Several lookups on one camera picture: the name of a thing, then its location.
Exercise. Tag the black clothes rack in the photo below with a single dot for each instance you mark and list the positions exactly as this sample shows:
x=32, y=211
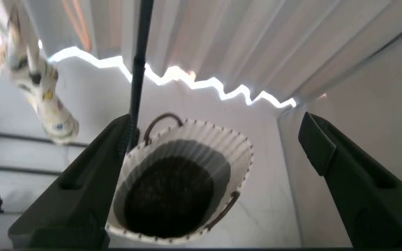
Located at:
x=139, y=87

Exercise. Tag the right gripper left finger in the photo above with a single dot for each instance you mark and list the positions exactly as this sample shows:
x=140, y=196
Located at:
x=79, y=205

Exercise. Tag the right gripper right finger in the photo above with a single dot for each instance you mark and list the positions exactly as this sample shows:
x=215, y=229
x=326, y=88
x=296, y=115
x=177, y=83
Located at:
x=372, y=205

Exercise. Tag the cream printed garment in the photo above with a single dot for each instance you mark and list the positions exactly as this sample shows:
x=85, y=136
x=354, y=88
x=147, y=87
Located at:
x=47, y=104

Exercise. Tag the white curtain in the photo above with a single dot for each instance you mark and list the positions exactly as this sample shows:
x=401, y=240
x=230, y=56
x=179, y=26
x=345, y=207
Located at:
x=239, y=35

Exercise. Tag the white laundry basket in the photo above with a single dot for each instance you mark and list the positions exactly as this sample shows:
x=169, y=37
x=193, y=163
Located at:
x=215, y=139

